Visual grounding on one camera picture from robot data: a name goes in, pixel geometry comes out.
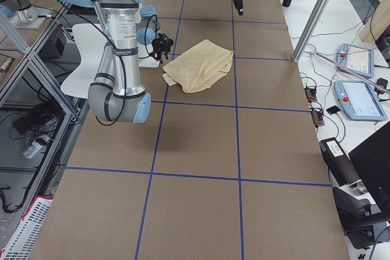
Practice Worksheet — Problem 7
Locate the cream long-sleeve printed shirt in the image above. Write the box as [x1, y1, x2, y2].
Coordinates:
[163, 40, 234, 93]

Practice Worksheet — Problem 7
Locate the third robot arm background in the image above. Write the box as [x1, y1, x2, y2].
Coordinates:
[1, 0, 46, 29]

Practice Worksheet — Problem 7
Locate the white plastic chair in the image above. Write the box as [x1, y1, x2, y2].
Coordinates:
[61, 23, 115, 99]

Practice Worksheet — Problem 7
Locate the far blue teach pendant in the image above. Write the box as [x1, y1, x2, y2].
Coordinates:
[336, 43, 374, 78]

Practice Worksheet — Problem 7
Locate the blue teach pendant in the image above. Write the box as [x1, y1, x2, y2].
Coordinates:
[334, 80, 388, 122]
[336, 43, 374, 78]

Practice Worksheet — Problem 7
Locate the orange connector board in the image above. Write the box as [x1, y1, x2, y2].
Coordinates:
[304, 86, 325, 128]

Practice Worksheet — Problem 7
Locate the white power strip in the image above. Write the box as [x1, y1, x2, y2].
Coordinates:
[23, 136, 49, 159]

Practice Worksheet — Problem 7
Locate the near blue teach pendant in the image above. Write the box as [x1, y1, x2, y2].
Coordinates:
[334, 80, 388, 122]

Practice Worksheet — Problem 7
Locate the brown cardboard box label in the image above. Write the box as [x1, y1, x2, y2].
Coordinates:
[319, 138, 361, 187]

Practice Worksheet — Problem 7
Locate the black monitor on stand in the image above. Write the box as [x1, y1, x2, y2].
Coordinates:
[333, 123, 389, 249]

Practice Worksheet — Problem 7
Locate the white perforated plastic basket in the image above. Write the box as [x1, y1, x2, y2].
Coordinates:
[1, 195, 53, 260]

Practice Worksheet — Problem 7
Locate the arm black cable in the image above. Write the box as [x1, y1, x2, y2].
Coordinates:
[93, 0, 162, 127]

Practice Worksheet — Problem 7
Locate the aluminium frame post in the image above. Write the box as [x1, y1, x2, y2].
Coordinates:
[291, 0, 329, 63]

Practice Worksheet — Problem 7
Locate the aluminium side rack frame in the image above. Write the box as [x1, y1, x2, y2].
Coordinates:
[1, 0, 88, 213]

